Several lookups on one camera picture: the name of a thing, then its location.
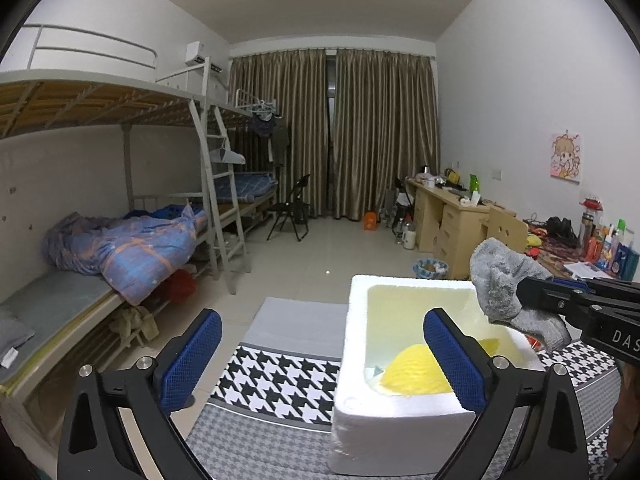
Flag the yellow foam net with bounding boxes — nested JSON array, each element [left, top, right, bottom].
[[380, 337, 501, 397]]

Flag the grey cloth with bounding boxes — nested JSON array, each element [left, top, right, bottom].
[[470, 237, 572, 353]]

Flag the person right hand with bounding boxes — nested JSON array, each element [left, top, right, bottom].
[[608, 362, 640, 460]]

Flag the white papers on desk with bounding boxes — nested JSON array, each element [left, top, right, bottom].
[[564, 261, 611, 280]]

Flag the houndstooth table cloth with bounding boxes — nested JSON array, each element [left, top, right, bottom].
[[186, 297, 620, 479]]

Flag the white styrofoam box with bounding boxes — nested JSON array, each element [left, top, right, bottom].
[[328, 275, 543, 477]]

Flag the blue patterned pet bowl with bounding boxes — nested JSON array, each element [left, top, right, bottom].
[[412, 258, 449, 280]]

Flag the blue plaid quilt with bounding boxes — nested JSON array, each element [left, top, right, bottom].
[[41, 205, 207, 306]]

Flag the wooden desk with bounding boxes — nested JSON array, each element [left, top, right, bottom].
[[406, 179, 490, 280]]

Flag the orange floor container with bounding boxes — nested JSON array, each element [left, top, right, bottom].
[[362, 211, 378, 232]]

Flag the black folding chair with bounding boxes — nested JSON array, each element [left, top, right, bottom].
[[267, 174, 310, 242]]

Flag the brown curtains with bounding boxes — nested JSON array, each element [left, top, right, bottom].
[[230, 49, 442, 221]]

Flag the white air conditioner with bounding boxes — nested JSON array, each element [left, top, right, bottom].
[[184, 41, 208, 66]]

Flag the metal bunk bed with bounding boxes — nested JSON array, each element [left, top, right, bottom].
[[1, 23, 250, 404]]

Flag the anime wall poster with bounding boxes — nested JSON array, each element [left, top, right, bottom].
[[550, 130, 582, 183]]

